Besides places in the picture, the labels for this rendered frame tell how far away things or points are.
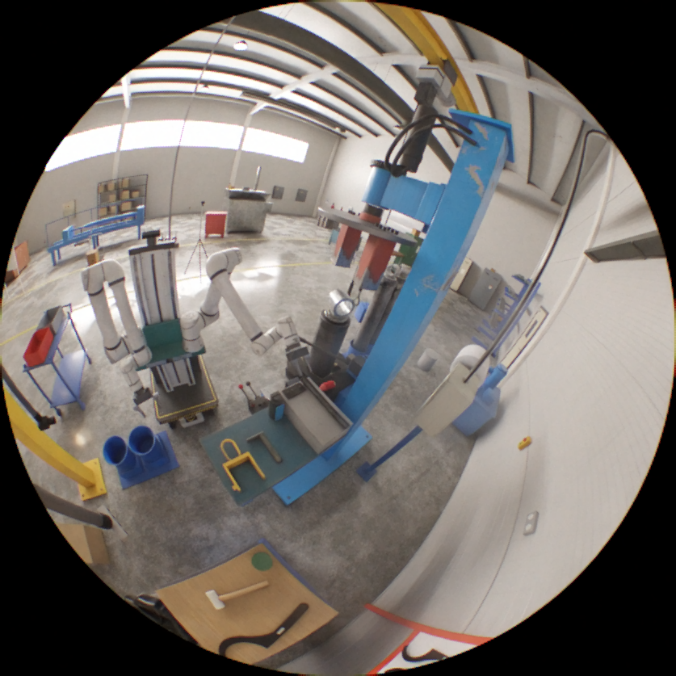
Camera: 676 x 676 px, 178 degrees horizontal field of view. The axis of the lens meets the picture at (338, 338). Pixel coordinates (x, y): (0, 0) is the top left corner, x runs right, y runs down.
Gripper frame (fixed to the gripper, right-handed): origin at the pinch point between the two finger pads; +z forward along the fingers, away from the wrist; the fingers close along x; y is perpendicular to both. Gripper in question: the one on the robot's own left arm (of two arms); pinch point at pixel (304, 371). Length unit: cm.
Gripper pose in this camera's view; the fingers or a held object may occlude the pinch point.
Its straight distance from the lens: 129.1
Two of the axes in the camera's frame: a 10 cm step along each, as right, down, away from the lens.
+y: 6.2, -2.7, -7.4
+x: 6.9, -2.6, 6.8
